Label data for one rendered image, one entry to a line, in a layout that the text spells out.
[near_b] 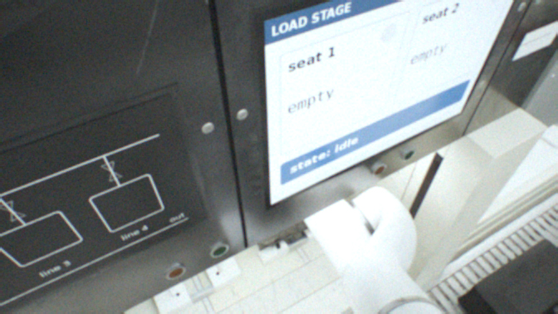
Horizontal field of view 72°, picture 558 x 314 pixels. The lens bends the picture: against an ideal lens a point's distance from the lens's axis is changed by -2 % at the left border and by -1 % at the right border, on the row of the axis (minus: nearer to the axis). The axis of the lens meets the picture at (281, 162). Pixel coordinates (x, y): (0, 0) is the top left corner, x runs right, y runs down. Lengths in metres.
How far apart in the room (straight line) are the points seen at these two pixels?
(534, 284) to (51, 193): 1.11
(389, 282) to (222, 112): 0.31
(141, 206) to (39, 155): 0.09
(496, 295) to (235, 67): 0.98
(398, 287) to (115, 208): 0.33
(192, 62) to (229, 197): 0.15
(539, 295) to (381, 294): 0.75
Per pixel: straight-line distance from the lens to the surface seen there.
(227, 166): 0.33
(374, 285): 0.51
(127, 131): 0.27
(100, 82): 0.25
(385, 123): 0.44
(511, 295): 1.17
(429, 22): 0.38
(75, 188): 0.30
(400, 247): 0.60
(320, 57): 0.31
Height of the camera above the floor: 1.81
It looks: 50 degrees down
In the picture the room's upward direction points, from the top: straight up
